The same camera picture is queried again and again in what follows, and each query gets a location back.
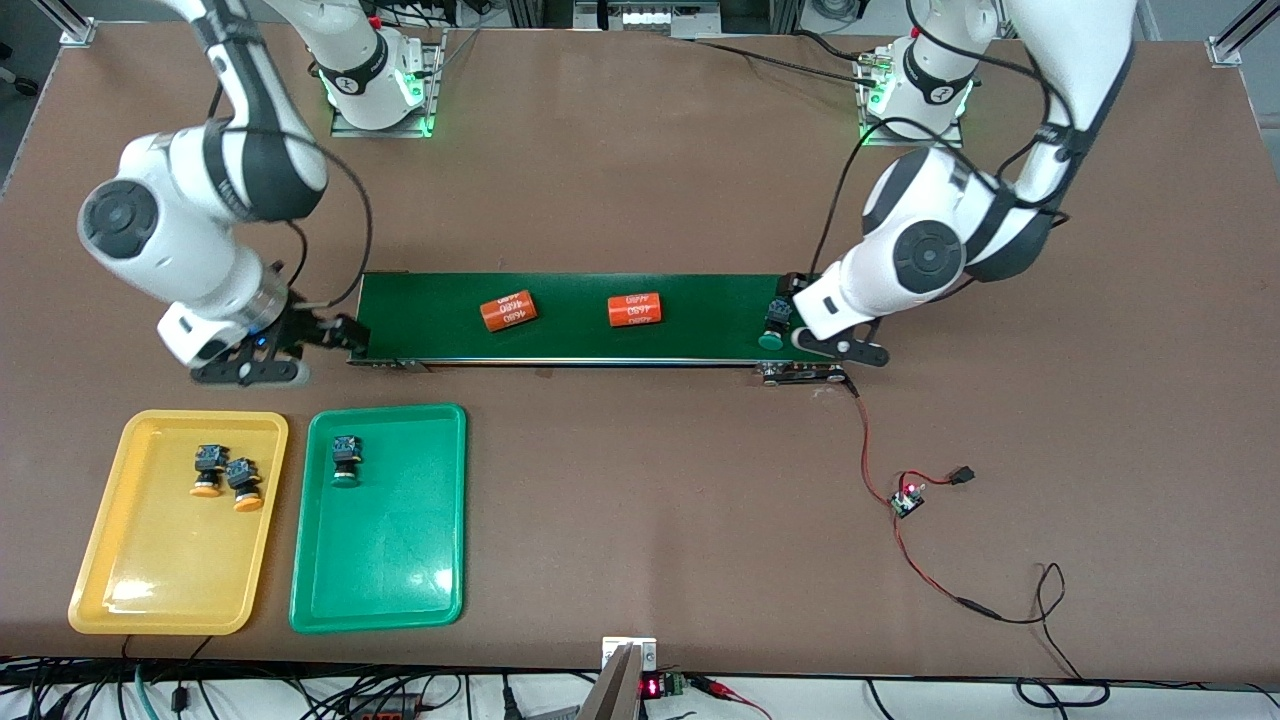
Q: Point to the yellow plastic tray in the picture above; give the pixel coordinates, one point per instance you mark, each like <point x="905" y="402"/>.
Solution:
<point x="180" y="560"/>

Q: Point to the yellow mushroom push button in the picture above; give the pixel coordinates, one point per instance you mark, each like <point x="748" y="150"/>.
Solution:
<point x="243" y="475"/>
<point x="207" y="465"/>

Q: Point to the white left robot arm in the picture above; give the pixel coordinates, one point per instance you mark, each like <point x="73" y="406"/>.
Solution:
<point x="930" y="255"/>

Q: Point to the black chair caster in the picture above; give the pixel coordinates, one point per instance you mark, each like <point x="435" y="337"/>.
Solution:
<point x="22" y="86"/>

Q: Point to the grey camera mount beam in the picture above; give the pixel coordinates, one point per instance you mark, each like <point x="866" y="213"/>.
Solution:
<point x="612" y="695"/>

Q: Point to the green conveyor belt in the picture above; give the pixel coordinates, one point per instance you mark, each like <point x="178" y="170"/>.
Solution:
<point x="420" y="320"/>

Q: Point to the green mushroom push button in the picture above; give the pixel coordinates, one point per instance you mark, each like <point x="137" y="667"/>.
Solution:
<point x="775" y="322"/>
<point x="346" y="455"/>

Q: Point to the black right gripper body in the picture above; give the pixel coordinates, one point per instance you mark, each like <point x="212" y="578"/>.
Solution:
<point x="297" y="325"/>

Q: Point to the white metal mounting plate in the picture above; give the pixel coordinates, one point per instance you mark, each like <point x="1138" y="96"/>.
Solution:
<point x="648" y="655"/>

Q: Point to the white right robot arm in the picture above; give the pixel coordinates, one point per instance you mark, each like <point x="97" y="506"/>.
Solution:
<point x="150" y="230"/>

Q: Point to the aluminium frame profile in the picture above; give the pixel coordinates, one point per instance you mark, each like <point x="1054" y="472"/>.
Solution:
<point x="1225" y="48"/>
<point x="78" y="32"/>

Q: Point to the red digit display module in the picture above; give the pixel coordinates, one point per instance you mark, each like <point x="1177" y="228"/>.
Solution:
<point x="652" y="687"/>

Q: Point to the small motor controller board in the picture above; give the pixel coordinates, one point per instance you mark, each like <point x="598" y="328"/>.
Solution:
<point x="908" y="503"/>

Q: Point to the silver control box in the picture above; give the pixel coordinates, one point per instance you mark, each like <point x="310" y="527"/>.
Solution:
<point x="640" y="18"/>

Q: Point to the green plastic tray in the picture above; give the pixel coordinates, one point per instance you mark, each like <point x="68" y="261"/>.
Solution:
<point x="390" y="540"/>

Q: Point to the black power strip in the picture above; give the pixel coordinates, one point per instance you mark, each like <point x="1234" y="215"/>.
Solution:
<point x="385" y="710"/>

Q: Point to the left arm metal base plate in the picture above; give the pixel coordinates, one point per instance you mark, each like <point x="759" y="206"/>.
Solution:
<point x="955" y="140"/>

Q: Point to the orange cylindrical capacitor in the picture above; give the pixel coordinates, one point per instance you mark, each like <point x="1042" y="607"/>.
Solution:
<point x="508" y="312"/>
<point x="635" y="310"/>

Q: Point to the black connector plug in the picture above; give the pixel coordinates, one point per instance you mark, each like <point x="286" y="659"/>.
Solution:
<point x="962" y="476"/>

